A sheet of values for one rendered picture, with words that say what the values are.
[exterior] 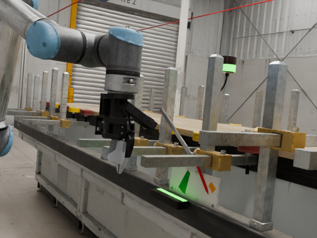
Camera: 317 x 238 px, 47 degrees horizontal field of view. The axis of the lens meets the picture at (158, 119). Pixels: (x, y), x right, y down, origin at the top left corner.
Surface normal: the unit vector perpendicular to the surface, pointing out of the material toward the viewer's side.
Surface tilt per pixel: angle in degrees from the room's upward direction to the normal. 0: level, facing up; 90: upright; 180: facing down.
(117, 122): 90
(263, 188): 90
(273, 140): 90
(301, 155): 90
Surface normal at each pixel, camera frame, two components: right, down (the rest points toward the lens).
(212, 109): 0.53, 0.09
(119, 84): -0.05, 0.05
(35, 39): -0.62, 0.01
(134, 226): -0.84, -0.05
